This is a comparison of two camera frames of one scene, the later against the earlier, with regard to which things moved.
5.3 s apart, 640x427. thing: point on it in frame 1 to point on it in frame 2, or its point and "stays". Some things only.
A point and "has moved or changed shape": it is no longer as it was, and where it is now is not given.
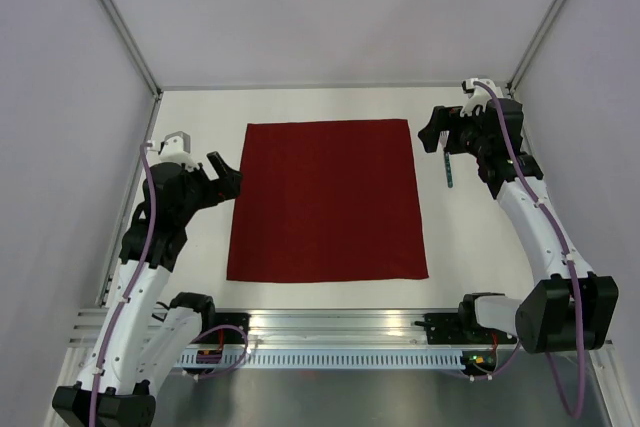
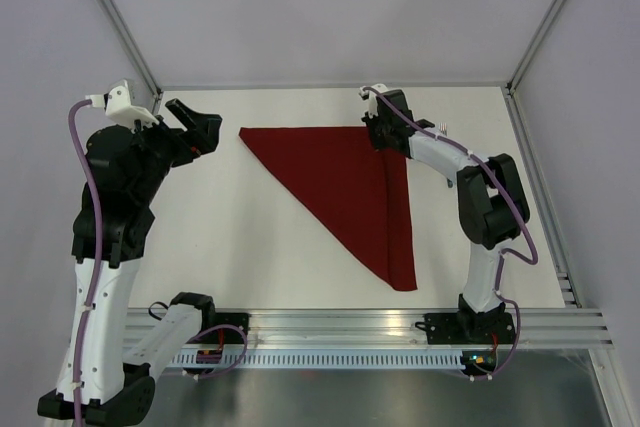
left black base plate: (229, 335) stays
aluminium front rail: (295, 328) stays
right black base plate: (447, 328) stays
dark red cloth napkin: (328, 200) has moved or changed shape
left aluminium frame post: (113, 13) stays
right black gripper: (444, 119) to (379, 144)
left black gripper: (218, 190) to (201, 138)
